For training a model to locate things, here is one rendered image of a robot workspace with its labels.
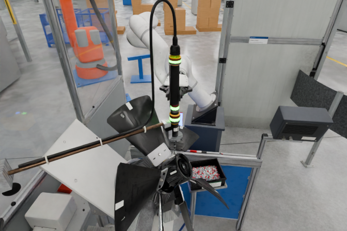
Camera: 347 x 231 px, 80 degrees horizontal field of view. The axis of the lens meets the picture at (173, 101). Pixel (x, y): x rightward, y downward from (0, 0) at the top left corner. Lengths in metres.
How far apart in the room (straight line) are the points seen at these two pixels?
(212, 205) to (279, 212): 0.74
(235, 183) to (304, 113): 0.72
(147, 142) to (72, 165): 0.30
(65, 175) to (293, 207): 2.11
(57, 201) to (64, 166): 0.38
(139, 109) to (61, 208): 0.60
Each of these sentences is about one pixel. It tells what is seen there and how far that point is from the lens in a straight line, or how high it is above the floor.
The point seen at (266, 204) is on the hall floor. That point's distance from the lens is 2.43.
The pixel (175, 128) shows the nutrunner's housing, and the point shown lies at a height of 1.36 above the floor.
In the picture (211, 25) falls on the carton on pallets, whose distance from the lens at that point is 9.11.
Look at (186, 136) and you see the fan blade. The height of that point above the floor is 1.17.
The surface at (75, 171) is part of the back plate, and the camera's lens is 0.91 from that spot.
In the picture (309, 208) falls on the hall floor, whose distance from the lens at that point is 2.59.
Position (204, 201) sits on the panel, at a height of 0.32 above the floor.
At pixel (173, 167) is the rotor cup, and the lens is 0.87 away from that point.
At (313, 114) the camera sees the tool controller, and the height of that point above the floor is 1.24.
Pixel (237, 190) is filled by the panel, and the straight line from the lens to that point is 1.79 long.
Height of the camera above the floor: 1.90
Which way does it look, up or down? 31 degrees down
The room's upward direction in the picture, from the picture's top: straight up
